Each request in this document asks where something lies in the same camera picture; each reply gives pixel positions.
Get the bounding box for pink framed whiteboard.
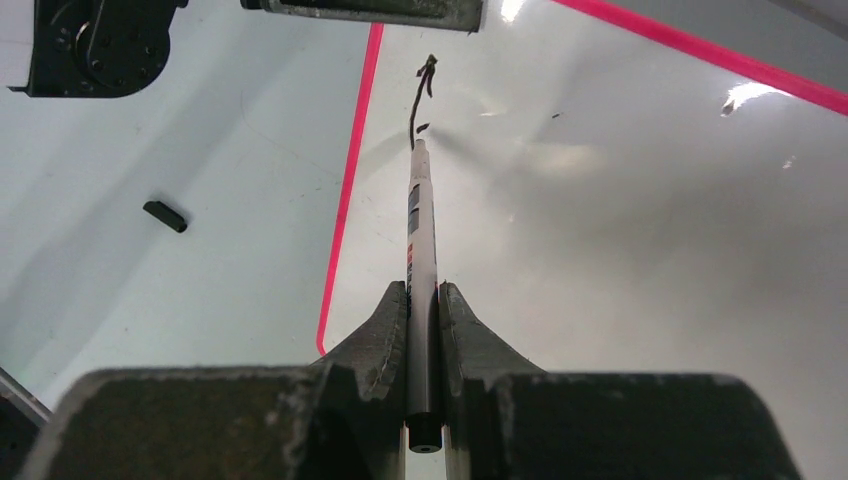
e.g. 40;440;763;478
315;1;847;479

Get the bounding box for black marker cap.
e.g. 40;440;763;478
143;200;188;233

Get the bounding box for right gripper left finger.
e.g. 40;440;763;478
19;281;407;479

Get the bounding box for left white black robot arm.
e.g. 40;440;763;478
1;1;483;99

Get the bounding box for white whiteboard marker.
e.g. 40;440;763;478
405;139;443;454

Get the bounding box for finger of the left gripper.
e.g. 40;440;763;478
240;0;484;32

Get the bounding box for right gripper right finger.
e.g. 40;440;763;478
439;282;801;479

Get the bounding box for aluminium frame profile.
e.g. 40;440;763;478
1;369;51;429

